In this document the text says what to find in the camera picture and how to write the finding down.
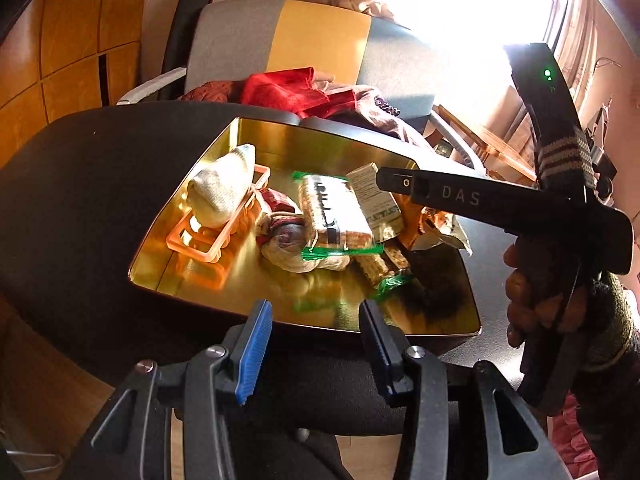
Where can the red white cloth bundle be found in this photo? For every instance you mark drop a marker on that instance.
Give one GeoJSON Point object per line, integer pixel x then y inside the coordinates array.
{"type": "Point", "coordinates": [281, 236]}

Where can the wooden side table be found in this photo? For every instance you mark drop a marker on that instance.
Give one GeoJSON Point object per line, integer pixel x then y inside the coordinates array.
{"type": "Point", "coordinates": [487, 145]}

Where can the pink cloth pile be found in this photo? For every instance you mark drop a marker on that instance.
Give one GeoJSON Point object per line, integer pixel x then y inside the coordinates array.
{"type": "Point", "coordinates": [372, 110]}

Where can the right hand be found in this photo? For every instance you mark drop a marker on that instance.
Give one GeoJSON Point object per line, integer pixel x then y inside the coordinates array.
{"type": "Point", "coordinates": [535, 300]}

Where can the orange snack bag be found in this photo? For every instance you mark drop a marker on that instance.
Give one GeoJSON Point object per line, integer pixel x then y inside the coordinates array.
{"type": "Point", "coordinates": [425, 227]}

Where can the white sock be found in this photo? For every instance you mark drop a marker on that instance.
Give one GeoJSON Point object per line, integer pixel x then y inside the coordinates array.
{"type": "Point", "coordinates": [218, 188]}

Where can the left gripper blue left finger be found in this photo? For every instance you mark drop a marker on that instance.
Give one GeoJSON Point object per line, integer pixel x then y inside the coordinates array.
{"type": "Point", "coordinates": [246, 345]}

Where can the pink blanket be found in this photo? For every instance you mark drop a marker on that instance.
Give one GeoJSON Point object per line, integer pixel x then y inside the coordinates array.
{"type": "Point", "coordinates": [569, 441]}

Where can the red gold gift box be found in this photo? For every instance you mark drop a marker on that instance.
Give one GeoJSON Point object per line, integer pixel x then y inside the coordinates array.
{"type": "Point", "coordinates": [222, 269]}

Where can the olive green small box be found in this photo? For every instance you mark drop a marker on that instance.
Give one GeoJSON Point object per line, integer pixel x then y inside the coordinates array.
{"type": "Point", "coordinates": [381, 210]}

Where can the cracker pack green ends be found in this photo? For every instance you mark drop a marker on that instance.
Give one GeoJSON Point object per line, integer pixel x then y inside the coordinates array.
{"type": "Point", "coordinates": [335, 224]}

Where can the grey yellow armchair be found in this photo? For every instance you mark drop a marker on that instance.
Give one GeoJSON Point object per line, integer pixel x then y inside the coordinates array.
{"type": "Point", "coordinates": [232, 39]}

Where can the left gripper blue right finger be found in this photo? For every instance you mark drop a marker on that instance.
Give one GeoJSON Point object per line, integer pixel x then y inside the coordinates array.
{"type": "Point", "coordinates": [384, 346]}

